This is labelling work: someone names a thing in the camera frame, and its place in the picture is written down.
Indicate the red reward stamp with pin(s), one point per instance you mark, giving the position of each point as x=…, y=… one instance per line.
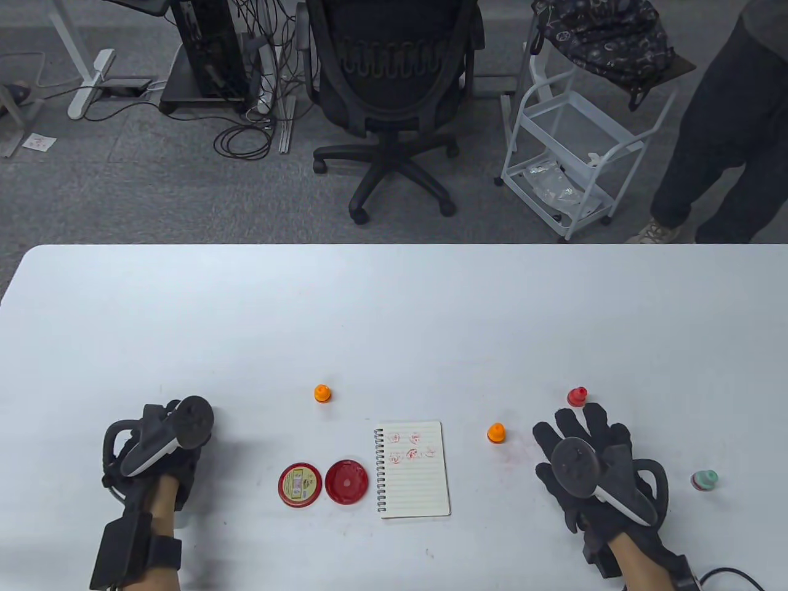
x=577, y=396

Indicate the black white left hand controller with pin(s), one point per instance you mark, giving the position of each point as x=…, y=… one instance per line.
x=197, y=422

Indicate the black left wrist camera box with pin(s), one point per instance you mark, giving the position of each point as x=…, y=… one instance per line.
x=120, y=548

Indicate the small white plastic part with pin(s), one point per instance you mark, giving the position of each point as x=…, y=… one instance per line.
x=594, y=160

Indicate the orange reward stamp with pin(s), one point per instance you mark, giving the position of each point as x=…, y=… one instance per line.
x=322, y=393
x=496, y=433

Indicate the white metal trolley cart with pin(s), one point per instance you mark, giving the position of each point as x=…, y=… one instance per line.
x=569, y=120

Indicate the person's right hand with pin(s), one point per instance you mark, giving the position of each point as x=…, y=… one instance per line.
x=606, y=425

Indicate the black computer tower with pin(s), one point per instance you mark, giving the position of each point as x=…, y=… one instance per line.
x=206, y=43

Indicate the black patterned bag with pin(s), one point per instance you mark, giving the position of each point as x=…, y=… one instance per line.
x=603, y=37

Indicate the red ink tin lid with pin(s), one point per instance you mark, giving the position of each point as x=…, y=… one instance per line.
x=300, y=484

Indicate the black computer stand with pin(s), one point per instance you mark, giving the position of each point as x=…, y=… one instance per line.
x=184, y=92

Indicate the dark brown flat board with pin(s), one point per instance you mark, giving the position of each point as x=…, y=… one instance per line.
x=680, y=66

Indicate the clear plastic bag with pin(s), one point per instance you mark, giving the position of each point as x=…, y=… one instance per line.
x=554, y=184

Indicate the black power strip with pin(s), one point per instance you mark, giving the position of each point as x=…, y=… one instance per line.
x=129, y=86

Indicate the red ink pad base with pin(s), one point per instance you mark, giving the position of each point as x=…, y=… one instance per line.
x=346, y=482

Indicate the slim white desk leg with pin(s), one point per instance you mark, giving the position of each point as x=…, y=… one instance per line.
x=284, y=132

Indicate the spiral lined notebook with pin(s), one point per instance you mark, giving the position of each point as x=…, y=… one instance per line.
x=418, y=486

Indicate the white T-shaped desk leg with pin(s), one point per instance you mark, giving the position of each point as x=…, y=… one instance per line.
x=92, y=77

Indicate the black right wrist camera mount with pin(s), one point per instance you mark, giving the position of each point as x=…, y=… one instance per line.
x=689, y=575

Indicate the person's right forearm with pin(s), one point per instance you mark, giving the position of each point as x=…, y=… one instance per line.
x=643, y=569

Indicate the grey floor outlet cover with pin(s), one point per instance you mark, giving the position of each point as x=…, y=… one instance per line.
x=492, y=85

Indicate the person's left forearm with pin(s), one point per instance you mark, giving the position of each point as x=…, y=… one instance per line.
x=163, y=505

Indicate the green reward stamp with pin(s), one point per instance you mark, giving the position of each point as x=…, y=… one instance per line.
x=705, y=479

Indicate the white paper scrap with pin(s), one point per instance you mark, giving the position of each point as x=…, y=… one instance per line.
x=39, y=142

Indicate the black white right hand controller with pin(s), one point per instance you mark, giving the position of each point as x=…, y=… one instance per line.
x=572, y=465

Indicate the person's left hand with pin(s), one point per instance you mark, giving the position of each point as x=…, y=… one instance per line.
x=184, y=486

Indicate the black white hand controller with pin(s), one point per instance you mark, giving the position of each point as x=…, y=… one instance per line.
x=572, y=465
x=197, y=422

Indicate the grey desk leg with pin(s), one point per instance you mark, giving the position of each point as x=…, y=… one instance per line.
x=13, y=144

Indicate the black mesh office chair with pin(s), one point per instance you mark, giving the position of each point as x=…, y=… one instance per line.
x=394, y=80

